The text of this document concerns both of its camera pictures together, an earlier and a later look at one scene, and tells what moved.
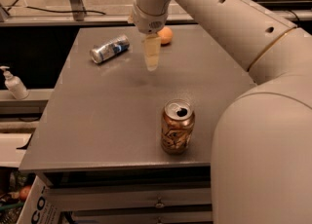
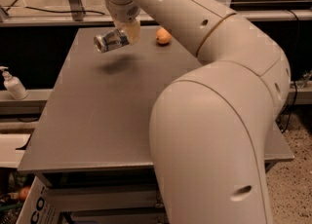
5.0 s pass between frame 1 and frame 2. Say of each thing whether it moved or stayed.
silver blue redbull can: moved
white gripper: moved
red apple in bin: stayed
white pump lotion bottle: stayed
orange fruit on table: stayed
